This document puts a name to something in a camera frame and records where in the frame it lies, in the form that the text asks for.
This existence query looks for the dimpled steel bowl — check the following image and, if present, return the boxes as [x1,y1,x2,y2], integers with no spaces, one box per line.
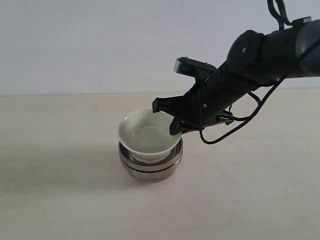
[118,138,183,172]

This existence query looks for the white ceramic bowl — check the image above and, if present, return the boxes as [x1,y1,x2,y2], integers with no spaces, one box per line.
[118,108,182,156]

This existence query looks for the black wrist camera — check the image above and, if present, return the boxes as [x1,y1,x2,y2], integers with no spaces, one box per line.
[173,57,217,78]

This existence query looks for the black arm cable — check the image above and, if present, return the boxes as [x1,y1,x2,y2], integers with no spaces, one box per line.
[197,0,320,145]

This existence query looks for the smooth steel bowl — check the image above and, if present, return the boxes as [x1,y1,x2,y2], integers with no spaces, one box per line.
[120,160,181,184]

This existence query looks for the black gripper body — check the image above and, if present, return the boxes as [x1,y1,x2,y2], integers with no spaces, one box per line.
[179,65,258,130]

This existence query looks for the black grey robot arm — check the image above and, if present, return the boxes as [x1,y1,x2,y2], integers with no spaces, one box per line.
[152,20,320,135]

